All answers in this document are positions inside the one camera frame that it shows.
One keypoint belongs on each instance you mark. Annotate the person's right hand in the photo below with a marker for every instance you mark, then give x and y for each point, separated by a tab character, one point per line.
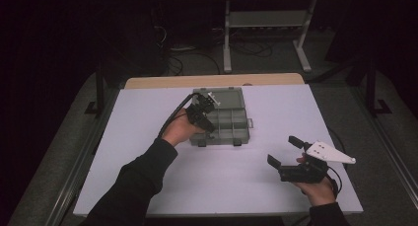
318	193

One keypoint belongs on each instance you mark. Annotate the wooden table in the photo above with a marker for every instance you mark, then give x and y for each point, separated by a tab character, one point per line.
213	80

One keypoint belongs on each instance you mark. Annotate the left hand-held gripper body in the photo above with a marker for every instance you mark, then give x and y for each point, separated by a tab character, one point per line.
201	102

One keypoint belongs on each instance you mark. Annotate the grey plastic compartment box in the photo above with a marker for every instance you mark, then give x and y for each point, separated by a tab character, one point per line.
230	120

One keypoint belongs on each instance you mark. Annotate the black metal stand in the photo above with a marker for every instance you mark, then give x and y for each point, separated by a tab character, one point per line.
371	88
99	91

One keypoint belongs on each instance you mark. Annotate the white foam board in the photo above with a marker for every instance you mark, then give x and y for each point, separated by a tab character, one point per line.
230	180

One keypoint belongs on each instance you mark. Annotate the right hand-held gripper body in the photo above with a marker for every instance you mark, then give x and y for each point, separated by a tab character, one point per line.
323	152

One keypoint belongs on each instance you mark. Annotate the grey metal rail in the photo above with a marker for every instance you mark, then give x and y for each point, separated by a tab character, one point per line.
394	153
74	176

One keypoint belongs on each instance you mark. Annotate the grey metal desk frame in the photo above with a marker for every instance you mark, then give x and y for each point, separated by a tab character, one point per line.
267	18

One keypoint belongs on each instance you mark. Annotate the person's left hand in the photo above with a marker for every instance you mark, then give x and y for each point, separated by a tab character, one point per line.
179	130

